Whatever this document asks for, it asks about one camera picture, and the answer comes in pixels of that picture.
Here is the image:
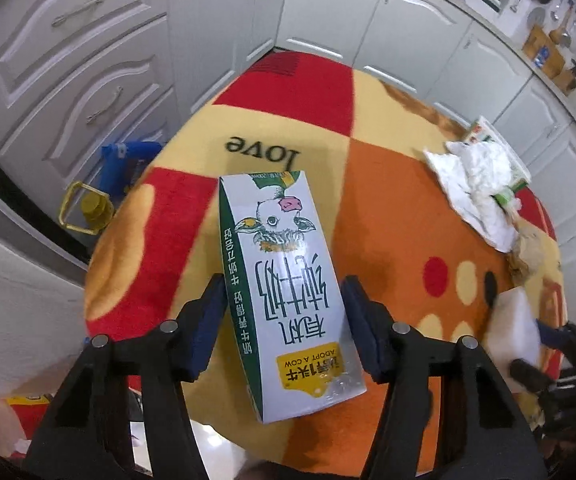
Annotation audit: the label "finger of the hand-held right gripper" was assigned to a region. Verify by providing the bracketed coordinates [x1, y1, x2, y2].
[535, 321, 576, 376]
[510, 359, 569, 411]

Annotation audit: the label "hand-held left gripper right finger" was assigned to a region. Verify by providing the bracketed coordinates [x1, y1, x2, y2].
[340, 274, 551, 480]

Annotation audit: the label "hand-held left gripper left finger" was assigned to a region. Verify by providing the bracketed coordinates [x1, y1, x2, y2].
[25, 272, 229, 480]

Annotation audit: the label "white foam block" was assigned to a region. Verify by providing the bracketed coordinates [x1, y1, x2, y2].
[485, 286, 542, 372]

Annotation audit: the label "white green milk carton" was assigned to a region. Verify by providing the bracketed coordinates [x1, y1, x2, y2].
[217, 170, 367, 423]

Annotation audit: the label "brown paper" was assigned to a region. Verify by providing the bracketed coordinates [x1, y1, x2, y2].
[505, 225, 554, 282]

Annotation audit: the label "white tissue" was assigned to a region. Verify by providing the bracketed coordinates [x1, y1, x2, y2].
[423, 139, 524, 254]

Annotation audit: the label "white and green paper box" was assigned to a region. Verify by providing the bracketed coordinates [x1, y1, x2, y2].
[463, 116, 532, 206]

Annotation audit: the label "rose printed blanket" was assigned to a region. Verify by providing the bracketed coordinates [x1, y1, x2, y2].
[84, 51, 569, 466]

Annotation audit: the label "red and yellow bag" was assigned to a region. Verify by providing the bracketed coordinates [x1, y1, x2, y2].
[3, 394, 59, 428]

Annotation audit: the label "wooden cutting board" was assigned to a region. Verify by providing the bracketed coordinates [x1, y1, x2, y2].
[523, 26, 566, 77]

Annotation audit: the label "white lower kitchen cabinets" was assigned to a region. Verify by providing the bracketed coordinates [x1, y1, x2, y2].
[0, 0, 576, 281]

